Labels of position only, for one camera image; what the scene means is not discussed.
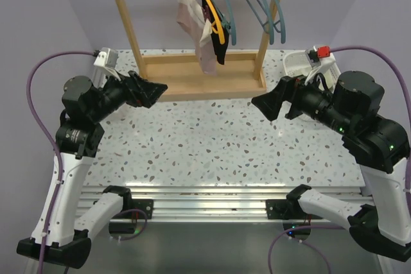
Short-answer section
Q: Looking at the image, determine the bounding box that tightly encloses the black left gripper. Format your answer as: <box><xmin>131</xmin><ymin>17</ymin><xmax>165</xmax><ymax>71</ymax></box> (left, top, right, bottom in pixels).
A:
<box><xmin>89</xmin><ymin>67</ymin><xmax>167</xmax><ymax>123</ymax></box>

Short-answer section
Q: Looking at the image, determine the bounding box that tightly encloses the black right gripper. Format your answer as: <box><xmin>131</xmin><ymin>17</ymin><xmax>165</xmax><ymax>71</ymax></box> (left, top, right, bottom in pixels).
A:
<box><xmin>252</xmin><ymin>66</ymin><xmax>354</xmax><ymax>135</ymax></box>

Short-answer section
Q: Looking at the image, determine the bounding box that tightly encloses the black underwear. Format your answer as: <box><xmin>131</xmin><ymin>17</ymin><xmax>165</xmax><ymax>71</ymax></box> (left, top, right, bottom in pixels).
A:
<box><xmin>202</xmin><ymin>0</ymin><xmax>229</xmax><ymax>65</ymax></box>

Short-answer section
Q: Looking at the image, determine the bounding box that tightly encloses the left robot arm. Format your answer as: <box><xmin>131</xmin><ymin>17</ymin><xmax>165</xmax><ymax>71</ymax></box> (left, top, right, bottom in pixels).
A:
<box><xmin>17</xmin><ymin>71</ymin><xmax>168</xmax><ymax>273</ymax></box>

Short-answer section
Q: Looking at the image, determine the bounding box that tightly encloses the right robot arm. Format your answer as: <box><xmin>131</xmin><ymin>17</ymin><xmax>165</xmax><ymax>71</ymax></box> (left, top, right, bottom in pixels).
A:
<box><xmin>252</xmin><ymin>71</ymin><xmax>410</xmax><ymax>262</ymax></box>

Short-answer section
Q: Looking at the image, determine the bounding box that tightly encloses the pink beige underwear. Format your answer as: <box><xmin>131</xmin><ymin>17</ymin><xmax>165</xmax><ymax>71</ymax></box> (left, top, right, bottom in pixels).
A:
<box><xmin>176</xmin><ymin>0</ymin><xmax>217</xmax><ymax>76</ymax></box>

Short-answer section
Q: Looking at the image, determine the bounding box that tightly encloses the yellow plastic hanger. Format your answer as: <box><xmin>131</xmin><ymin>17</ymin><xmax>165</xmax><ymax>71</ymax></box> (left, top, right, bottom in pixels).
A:
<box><xmin>173</xmin><ymin>0</ymin><xmax>226</xmax><ymax>44</ymax></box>

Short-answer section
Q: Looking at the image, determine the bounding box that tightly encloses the purple clothespin on yellow hanger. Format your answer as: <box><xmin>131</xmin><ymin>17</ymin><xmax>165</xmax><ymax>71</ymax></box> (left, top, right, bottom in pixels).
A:
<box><xmin>202</xmin><ymin>6</ymin><xmax>211</xmax><ymax>21</ymax></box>

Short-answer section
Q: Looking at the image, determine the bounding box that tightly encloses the wooden clothes rack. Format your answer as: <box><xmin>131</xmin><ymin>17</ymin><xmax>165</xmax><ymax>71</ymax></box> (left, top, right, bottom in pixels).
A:
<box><xmin>115</xmin><ymin>0</ymin><xmax>271</xmax><ymax>101</ymax></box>

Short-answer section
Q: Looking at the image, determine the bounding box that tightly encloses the white plastic basket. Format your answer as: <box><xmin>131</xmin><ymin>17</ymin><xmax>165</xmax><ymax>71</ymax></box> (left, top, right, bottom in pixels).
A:
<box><xmin>283</xmin><ymin>51</ymin><xmax>340</xmax><ymax>78</ymax></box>

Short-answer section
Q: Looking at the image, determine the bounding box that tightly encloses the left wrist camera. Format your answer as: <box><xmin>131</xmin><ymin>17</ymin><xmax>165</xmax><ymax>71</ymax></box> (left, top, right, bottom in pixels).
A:
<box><xmin>94</xmin><ymin>47</ymin><xmax>118</xmax><ymax>76</ymax></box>

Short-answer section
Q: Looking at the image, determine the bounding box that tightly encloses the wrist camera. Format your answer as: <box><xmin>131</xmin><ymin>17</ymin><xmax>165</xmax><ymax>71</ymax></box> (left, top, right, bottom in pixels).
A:
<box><xmin>305</xmin><ymin>46</ymin><xmax>336</xmax><ymax>80</ymax></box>
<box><xmin>94</xmin><ymin>47</ymin><xmax>118</xmax><ymax>76</ymax></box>

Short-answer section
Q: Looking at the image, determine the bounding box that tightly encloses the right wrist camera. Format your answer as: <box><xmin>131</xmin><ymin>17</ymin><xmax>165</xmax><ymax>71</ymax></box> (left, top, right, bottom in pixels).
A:
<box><xmin>305</xmin><ymin>46</ymin><xmax>336</xmax><ymax>80</ymax></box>

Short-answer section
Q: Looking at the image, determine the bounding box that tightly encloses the aluminium rail frame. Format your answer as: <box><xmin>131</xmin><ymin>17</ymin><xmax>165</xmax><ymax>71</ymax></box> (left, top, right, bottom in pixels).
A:
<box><xmin>24</xmin><ymin>58</ymin><xmax>394</xmax><ymax>274</ymax></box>

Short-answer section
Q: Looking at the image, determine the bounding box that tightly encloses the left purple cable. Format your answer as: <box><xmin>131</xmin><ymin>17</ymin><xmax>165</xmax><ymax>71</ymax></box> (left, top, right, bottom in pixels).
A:
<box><xmin>26</xmin><ymin>49</ymin><xmax>100</xmax><ymax>274</ymax></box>

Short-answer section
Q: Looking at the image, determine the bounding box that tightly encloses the purple cable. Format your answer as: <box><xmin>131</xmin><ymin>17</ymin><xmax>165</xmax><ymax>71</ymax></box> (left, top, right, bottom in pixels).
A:
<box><xmin>26</xmin><ymin>49</ymin><xmax>100</xmax><ymax>274</ymax></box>
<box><xmin>329</xmin><ymin>45</ymin><xmax>411</xmax><ymax>191</ymax></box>

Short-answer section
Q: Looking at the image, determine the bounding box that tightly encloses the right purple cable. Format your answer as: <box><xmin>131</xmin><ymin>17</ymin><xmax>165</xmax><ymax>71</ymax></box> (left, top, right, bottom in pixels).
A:
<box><xmin>329</xmin><ymin>45</ymin><xmax>411</xmax><ymax>191</ymax></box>

